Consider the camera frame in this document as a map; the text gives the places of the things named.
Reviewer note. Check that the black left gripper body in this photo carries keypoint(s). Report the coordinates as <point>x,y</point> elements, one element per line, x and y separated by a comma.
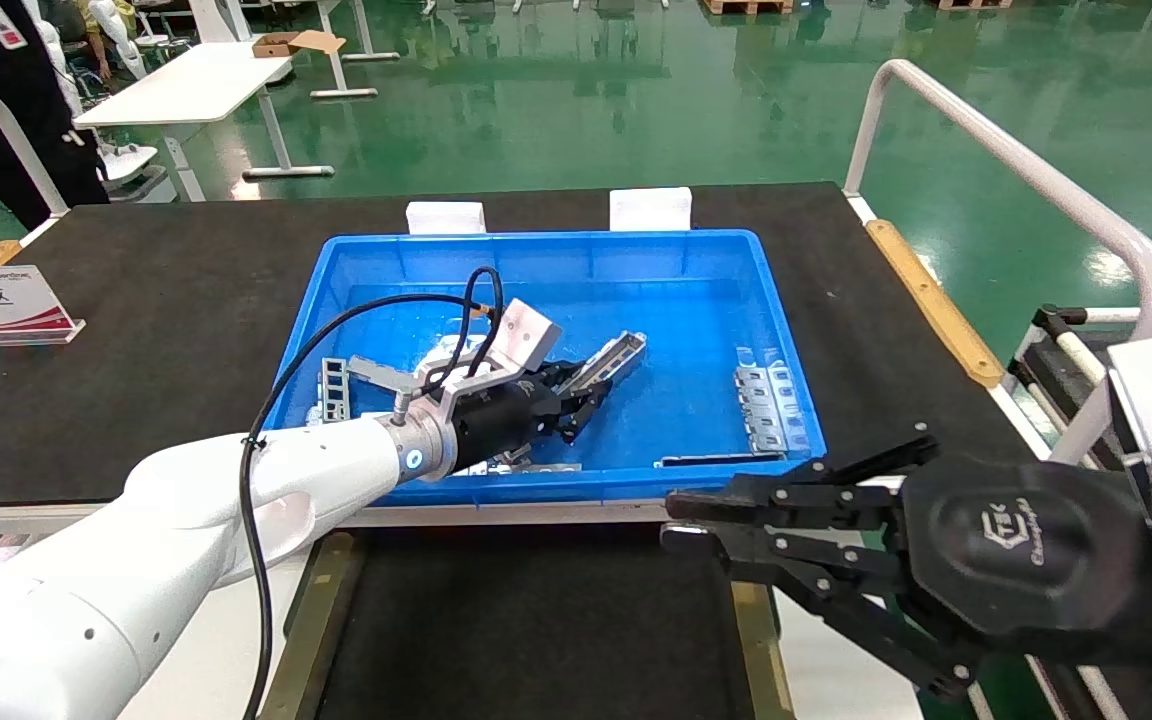
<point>501,420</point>

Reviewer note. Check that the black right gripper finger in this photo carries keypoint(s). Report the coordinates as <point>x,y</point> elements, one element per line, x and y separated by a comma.
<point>836,580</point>
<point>806,495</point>

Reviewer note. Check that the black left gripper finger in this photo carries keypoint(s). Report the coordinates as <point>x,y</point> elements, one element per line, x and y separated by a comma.
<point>564,377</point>
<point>576,410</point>

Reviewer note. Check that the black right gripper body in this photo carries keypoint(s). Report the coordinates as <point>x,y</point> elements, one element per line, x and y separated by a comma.
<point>1021,550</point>

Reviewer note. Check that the grey slotted metal channel part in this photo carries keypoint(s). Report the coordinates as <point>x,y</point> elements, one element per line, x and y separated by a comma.
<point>621,352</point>

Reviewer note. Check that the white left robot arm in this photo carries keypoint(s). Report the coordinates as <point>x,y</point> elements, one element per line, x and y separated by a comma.
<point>186,520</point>

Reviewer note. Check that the grey clip-edged metal part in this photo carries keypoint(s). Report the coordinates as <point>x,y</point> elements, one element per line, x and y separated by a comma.
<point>771,400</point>

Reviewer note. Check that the plain grey metal bar part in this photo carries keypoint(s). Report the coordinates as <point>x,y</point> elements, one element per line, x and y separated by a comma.
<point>376,372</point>

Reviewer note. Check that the grey ladder-shaped metal part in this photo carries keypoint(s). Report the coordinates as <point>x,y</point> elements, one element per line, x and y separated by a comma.
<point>334,385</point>

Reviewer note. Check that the long thin white metal strip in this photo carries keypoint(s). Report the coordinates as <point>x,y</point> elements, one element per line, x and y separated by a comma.
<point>551,467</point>

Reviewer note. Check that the dark thin metal strip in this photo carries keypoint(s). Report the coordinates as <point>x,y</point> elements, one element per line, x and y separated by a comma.
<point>716,460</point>

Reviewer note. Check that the brass-coloured metal strip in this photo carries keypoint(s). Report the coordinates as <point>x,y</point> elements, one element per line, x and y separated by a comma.
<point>311,620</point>
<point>761,650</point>

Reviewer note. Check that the blue plastic bin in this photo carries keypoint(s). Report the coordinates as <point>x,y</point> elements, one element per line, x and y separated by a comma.
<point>656,300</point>

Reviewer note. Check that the white foam block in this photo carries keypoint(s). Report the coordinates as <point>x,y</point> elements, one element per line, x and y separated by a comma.
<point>650,209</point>
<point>446,217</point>

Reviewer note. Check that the long wooden edge strip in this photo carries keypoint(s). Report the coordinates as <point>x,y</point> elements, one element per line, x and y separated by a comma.
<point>936,305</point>

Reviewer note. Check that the black table mat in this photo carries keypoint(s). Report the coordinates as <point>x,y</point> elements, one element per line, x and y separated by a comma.
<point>186,330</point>

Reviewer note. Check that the white tubular handrail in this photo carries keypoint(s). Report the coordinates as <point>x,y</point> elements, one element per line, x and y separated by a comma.
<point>1036,175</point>

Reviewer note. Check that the wooden pallet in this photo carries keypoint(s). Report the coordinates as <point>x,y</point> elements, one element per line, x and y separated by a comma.
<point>746,6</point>
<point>976,4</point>

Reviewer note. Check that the open cardboard box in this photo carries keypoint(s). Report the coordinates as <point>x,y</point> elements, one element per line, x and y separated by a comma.
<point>286,44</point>

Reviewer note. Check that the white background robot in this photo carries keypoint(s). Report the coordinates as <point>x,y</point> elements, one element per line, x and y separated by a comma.
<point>131,160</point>

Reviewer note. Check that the white background table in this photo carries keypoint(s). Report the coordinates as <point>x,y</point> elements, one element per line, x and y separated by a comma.
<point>196,85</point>

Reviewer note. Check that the person in black clothes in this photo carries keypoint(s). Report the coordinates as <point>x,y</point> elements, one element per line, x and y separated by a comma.
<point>16,100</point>

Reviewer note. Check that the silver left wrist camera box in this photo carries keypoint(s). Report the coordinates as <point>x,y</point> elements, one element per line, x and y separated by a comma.
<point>526,335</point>

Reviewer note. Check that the black cart frame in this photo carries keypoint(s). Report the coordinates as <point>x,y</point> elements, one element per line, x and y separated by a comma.
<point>1041,365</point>

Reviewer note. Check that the grey stacked bracket metal part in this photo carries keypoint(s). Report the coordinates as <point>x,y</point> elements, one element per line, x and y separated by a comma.
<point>313,415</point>

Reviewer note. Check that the white background table frame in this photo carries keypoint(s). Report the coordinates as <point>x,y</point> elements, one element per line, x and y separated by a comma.
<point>344,93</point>

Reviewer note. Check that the white curved rail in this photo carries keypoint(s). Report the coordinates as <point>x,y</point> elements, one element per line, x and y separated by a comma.
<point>11,130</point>

